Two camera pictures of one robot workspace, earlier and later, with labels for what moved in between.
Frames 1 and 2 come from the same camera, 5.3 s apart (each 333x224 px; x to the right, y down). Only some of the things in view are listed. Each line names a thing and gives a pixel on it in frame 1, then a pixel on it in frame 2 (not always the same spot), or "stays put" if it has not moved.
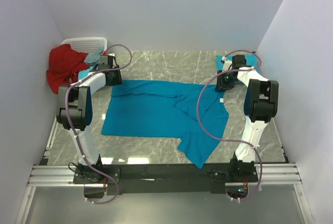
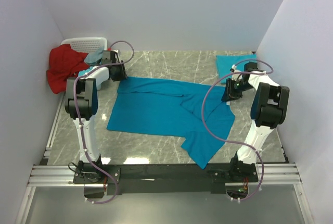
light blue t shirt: [93, 58] stays put
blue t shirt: [193, 113] stays put
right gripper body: [225, 81] -> [234, 88]
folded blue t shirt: [252, 60] stays put
